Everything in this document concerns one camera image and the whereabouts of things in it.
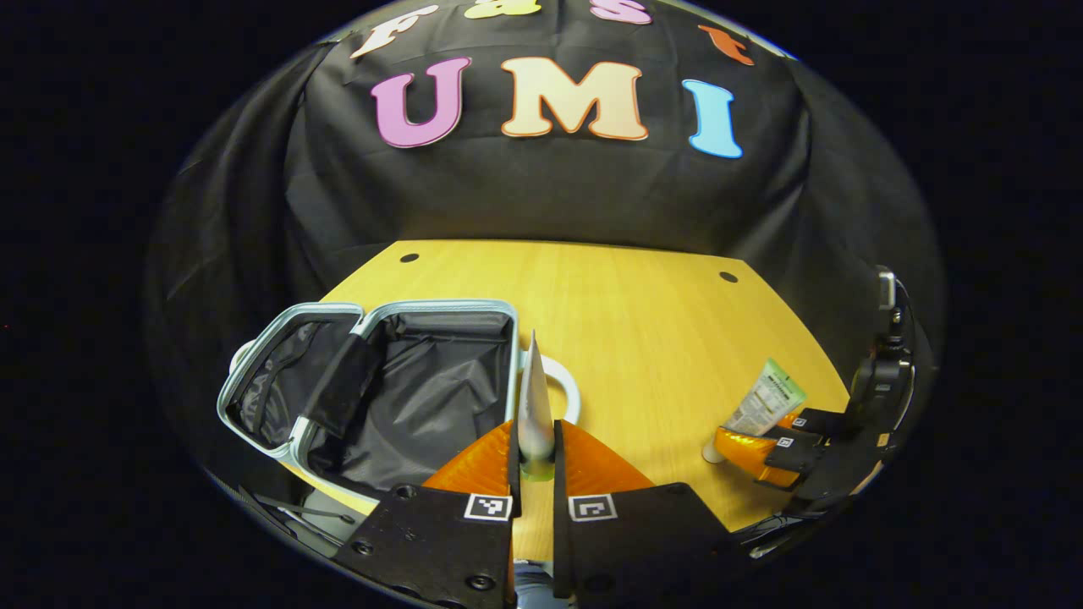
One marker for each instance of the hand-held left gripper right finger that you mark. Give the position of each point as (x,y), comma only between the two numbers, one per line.
(634,541)

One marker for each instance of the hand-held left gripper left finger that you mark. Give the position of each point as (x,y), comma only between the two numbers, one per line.
(431,541)

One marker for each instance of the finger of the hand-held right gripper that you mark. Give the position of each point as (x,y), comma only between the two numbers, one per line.
(753,452)
(825,421)

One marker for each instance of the white green skin care tube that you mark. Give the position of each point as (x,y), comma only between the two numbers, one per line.
(766,397)

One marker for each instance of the light blue suitcase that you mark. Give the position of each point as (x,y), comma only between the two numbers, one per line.
(423,381)

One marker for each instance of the silver skin care tube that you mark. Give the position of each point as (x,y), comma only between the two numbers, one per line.
(535,406)

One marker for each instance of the person's blue trousers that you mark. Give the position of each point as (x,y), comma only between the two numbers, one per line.
(533,588)

